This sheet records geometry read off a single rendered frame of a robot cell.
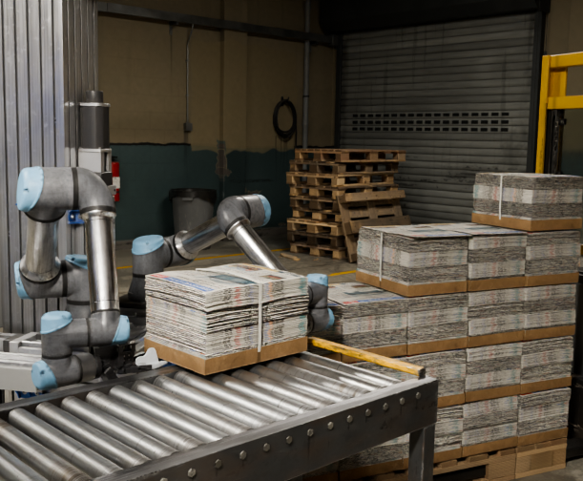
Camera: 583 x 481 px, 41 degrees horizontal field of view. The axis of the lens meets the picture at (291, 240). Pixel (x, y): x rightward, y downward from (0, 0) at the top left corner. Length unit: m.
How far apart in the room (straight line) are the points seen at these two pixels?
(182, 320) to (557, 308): 1.89
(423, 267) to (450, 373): 0.46
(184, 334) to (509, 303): 1.62
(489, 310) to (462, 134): 7.53
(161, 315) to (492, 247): 1.52
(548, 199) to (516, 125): 6.88
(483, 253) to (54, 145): 1.68
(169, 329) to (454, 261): 1.35
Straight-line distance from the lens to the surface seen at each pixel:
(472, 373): 3.30
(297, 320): 2.26
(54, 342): 2.06
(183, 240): 2.97
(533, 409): 3.57
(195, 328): 2.09
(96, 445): 1.72
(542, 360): 3.52
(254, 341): 2.17
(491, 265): 3.23
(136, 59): 10.12
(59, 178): 2.14
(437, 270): 3.07
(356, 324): 2.92
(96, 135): 2.71
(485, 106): 10.51
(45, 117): 2.70
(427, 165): 11.00
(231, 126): 10.84
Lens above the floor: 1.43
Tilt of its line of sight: 7 degrees down
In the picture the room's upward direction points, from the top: 1 degrees clockwise
